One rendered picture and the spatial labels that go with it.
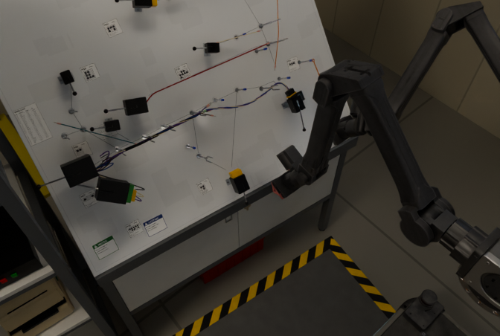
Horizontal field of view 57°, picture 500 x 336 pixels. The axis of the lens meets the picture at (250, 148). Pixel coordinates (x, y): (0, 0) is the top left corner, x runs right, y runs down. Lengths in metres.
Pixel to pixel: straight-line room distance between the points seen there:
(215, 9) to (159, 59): 0.28
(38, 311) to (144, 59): 0.94
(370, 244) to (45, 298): 1.72
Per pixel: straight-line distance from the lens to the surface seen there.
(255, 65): 1.75
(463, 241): 1.07
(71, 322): 1.89
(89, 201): 1.62
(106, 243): 1.66
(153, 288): 2.05
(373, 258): 2.69
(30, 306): 1.80
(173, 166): 1.65
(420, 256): 2.77
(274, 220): 2.17
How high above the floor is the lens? 2.34
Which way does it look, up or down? 51 degrees down
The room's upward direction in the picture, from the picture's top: straight up
